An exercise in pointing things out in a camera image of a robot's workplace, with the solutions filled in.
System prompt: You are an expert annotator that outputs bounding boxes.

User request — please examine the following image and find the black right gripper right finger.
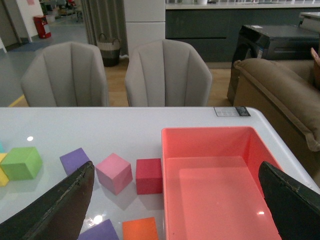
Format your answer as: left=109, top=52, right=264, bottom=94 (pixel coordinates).
left=258, top=161, right=320, bottom=240

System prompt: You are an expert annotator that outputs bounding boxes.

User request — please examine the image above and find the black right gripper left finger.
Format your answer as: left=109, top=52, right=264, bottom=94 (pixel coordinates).
left=0, top=161, right=95, bottom=240

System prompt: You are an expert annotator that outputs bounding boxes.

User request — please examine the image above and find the purple foam cube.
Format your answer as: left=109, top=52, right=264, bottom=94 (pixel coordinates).
left=78, top=219, right=119, bottom=240
left=59, top=147, right=90, bottom=176

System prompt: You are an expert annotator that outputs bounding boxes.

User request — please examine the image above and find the green foam cube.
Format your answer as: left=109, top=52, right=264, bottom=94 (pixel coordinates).
left=0, top=146, right=43, bottom=181

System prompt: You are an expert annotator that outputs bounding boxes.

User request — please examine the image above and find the yellow foam cube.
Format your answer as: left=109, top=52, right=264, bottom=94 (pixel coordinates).
left=0, top=153, right=10, bottom=187

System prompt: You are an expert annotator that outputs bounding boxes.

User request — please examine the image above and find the pink foam cube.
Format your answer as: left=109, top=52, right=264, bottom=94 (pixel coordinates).
left=95, top=153, right=133, bottom=195

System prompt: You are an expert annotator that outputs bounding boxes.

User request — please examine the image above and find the orange foam cube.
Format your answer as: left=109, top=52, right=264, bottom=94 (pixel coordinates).
left=122, top=217, right=159, bottom=240

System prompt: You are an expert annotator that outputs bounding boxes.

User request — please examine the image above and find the teal plastic tray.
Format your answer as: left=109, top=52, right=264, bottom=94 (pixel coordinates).
left=0, top=142, right=7, bottom=154

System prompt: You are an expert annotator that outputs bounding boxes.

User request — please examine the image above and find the pink plastic tray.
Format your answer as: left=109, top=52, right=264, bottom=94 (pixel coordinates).
left=162, top=126, right=280, bottom=240

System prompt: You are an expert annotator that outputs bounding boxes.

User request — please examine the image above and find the red foam cube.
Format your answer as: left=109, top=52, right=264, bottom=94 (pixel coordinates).
left=135, top=158, right=163, bottom=195

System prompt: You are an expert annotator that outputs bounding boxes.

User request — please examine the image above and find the white label sticker on table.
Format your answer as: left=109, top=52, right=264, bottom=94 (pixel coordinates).
left=214, top=106, right=251, bottom=117

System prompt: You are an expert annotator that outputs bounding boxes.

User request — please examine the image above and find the brown sofa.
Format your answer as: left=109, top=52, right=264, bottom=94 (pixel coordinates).
left=231, top=58, right=320, bottom=185

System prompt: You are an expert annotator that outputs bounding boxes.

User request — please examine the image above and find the left grey upholstered chair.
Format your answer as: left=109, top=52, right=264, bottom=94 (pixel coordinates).
left=21, top=41, right=110, bottom=107

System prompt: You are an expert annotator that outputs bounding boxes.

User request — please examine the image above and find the grey upholstered chair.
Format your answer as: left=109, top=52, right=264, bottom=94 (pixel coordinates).
left=125, top=39, right=213, bottom=107
left=21, top=41, right=110, bottom=107

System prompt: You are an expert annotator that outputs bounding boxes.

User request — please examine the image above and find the black washing machine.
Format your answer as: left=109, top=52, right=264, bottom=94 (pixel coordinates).
left=227, top=25, right=320, bottom=105

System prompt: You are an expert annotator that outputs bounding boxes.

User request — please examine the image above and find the woven laundry basket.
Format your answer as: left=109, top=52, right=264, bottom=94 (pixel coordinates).
left=97, top=33, right=121, bottom=67

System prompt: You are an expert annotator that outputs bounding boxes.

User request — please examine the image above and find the right grey upholstered chair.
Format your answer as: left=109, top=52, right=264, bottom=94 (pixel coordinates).
left=125, top=39, right=213, bottom=107

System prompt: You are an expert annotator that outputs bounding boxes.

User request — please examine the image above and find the red box in background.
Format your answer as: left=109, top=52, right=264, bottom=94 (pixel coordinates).
left=33, top=15, right=51, bottom=39

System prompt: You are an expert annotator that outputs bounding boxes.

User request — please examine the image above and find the dark grey kitchen counter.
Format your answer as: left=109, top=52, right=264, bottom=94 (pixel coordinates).
left=165, top=0, right=320, bottom=63

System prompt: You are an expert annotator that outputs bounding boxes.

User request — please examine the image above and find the grey curtain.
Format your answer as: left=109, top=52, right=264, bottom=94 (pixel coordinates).
left=81, top=0, right=129, bottom=56

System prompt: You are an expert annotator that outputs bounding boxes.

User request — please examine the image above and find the white refrigerator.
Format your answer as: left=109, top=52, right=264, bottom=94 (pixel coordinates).
left=123, top=0, right=166, bottom=56

